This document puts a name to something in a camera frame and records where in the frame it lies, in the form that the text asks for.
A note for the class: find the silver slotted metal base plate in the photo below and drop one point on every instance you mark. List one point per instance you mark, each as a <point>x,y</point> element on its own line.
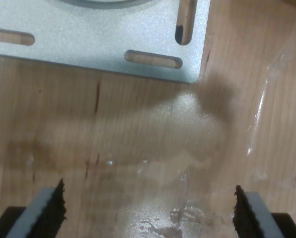
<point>88,32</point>

